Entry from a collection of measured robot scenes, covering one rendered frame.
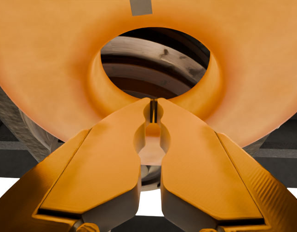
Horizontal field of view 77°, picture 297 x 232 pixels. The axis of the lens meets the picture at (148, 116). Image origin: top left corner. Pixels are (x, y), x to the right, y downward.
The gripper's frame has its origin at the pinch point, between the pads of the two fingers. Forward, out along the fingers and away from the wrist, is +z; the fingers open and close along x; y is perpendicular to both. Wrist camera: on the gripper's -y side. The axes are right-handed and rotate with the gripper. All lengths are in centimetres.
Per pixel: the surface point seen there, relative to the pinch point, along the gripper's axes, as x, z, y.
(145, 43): -1.7, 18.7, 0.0
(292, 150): 366, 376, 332
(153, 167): 0.0, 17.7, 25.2
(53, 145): -18.3, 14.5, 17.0
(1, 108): -51, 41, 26
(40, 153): -50, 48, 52
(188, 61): 5.1, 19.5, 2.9
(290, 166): 540, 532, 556
